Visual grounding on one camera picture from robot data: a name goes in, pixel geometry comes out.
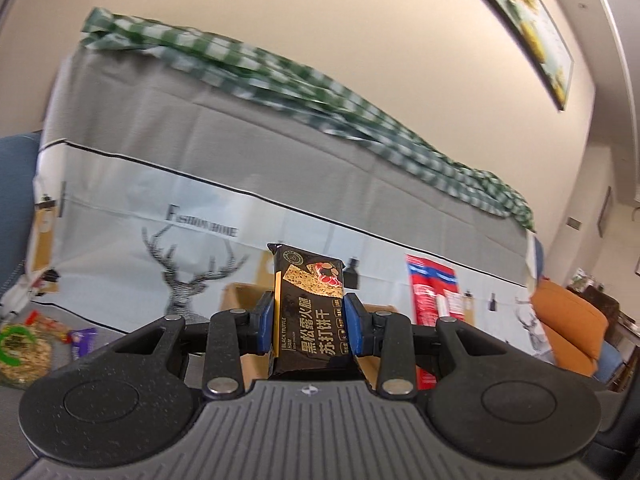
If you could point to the round green label snack packet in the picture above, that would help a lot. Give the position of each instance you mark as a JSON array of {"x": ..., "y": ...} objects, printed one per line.
[{"x": 22, "y": 355}]

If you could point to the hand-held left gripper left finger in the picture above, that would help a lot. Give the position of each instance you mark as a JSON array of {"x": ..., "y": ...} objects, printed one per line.
[{"x": 266, "y": 327}]

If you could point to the red snack packet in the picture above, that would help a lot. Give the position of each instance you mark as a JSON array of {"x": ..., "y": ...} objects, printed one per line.
[{"x": 430, "y": 290}]

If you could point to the wall switch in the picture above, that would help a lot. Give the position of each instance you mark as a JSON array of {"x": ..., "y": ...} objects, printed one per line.
[{"x": 573, "y": 223}]

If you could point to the orange armchair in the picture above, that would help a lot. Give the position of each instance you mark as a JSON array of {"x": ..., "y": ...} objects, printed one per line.
[{"x": 565, "y": 325}]

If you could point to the black cracker packet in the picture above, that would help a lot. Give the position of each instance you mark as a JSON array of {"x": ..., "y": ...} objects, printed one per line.
[{"x": 307, "y": 320}]

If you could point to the purple snack packet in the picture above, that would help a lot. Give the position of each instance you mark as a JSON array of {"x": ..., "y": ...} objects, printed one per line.
[{"x": 82, "y": 340}]

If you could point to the cluttered dark shelf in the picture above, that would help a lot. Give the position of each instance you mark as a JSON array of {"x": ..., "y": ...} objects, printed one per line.
[{"x": 615, "y": 310}]

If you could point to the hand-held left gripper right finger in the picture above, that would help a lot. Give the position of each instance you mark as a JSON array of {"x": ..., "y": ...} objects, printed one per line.
[{"x": 352, "y": 327}]

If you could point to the green checkered cloth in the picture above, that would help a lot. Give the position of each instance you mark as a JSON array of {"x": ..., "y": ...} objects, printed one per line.
[{"x": 300, "y": 80}]

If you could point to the grey printed sofa cover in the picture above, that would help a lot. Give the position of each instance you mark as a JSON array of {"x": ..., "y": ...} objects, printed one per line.
[{"x": 200, "y": 160}]

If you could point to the framed wall picture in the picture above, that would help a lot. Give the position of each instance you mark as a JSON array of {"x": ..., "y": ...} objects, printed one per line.
[{"x": 530, "y": 20}]

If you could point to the brown cardboard box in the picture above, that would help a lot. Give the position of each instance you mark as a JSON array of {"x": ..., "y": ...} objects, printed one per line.
[{"x": 240, "y": 295}]

